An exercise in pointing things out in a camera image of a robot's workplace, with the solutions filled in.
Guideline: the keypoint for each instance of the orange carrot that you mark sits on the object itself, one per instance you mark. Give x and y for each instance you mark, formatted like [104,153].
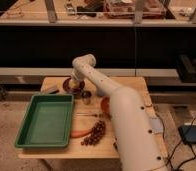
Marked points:
[80,133]

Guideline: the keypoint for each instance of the bunch of brown grapes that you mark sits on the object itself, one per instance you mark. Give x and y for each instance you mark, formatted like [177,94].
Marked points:
[97,133]

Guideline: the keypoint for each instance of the small metal cup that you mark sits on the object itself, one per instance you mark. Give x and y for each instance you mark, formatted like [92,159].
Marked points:
[86,97]

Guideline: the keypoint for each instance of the dark red bowl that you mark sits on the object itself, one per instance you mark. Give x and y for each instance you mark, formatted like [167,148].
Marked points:
[74,91]

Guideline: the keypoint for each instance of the grey blue plate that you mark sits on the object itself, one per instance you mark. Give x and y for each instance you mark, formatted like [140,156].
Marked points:
[156,125]

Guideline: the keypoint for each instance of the wooden table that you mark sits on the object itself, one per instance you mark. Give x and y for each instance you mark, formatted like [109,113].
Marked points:
[105,148]

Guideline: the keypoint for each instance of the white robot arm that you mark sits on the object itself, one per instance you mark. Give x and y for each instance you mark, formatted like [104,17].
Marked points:
[137,147]

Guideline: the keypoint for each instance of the metal fork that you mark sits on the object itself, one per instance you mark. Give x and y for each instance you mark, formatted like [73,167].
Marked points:
[91,115]

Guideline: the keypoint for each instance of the orange bowl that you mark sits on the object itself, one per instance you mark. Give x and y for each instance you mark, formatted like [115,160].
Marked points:
[105,106]

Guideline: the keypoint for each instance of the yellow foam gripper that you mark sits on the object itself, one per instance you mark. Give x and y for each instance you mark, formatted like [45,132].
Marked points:
[74,85]

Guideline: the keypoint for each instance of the black power adapter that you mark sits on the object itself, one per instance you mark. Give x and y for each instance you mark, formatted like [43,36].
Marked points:
[188,134]

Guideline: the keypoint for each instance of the green plastic tray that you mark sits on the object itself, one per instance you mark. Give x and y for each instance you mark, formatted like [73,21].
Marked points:
[47,122]

